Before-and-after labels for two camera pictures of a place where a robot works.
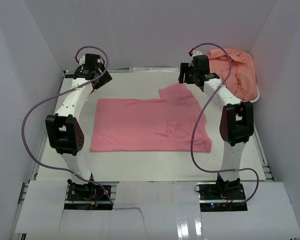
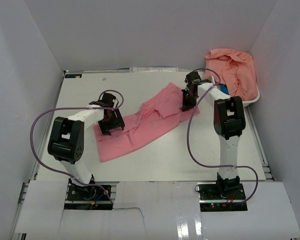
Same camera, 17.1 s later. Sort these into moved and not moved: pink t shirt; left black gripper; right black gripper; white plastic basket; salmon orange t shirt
Moved: left black gripper; right black gripper; pink t shirt
Not moved: white plastic basket; salmon orange t shirt
